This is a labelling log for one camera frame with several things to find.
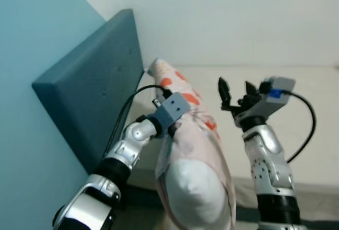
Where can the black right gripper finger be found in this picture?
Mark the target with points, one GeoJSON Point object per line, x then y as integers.
{"type": "Point", "coordinates": [250, 89]}
{"type": "Point", "coordinates": [225, 91]}

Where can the pink pillow with orange patches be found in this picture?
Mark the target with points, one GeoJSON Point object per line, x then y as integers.
{"type": "Point", "coordinates": [196, 187]}

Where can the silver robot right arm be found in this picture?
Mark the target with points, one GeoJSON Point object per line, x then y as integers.
{"type": "Point", "coordinates": [267, 161]}

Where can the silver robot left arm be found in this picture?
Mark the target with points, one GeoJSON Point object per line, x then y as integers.
{"type": "Point", "coordinates": [122, 153]}

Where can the beige bed mattress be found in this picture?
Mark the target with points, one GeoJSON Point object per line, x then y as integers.
{"type": "Point", "coordinates": [326, 134]}

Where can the blue upholstered headboard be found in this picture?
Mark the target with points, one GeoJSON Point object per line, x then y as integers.
{"type": "Point", "coordinates": [90, 76]}

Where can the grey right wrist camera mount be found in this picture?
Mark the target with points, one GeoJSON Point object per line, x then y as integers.
{"type": "Point", "coordinates": [286, 88]}

